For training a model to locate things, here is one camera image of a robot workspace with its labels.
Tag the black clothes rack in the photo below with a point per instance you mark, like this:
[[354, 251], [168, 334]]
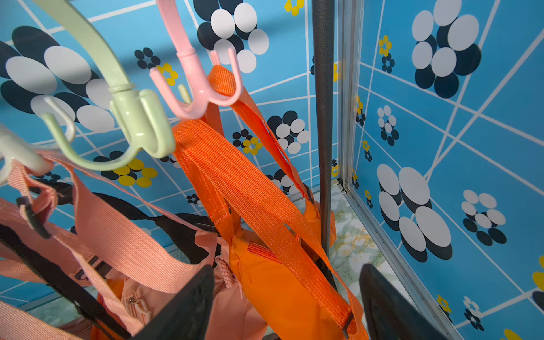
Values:
[[323, 37]]

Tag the orange sling bag middle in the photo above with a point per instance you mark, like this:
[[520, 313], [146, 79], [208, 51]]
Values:
[[110, 314]]

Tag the pink sling bag right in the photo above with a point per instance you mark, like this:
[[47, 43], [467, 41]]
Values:
[[232, 315]]

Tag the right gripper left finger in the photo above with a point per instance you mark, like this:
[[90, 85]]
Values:
[[172, 304]]

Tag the black sling bag middle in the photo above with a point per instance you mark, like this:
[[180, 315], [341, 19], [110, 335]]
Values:
[[105, 245]]

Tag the pink hook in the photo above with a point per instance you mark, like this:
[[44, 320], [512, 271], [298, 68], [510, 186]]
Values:
[[202, 91]]

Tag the orange sling bag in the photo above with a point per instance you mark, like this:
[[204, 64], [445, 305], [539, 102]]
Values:
[[110, 314], [273, 246]]

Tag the orange sling bag right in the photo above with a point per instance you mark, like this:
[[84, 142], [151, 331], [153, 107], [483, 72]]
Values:
[[273, 246]]

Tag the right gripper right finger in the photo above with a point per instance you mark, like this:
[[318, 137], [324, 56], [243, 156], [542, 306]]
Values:
[[388, 314]]

